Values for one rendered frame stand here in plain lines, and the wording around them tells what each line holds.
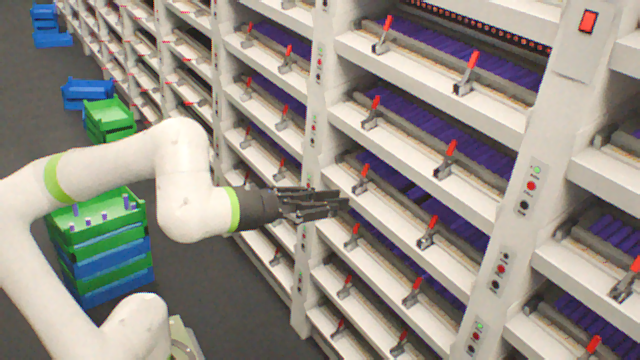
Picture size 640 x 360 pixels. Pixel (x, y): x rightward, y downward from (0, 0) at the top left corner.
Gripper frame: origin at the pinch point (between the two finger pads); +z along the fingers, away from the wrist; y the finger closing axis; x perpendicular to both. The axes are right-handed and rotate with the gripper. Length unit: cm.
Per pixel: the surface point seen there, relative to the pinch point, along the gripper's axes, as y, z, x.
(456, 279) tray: 25.0, 21.4, -8.2
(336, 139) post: -30.3, 23.5, 1.2
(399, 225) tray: 3.1, 22.8, -7.6
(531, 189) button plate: 35.4, 13.5, 21.9
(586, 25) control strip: 35, 7, 51
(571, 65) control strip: 35, 9, 45
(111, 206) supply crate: -101, -17, -61
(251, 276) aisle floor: -71, 35, -82
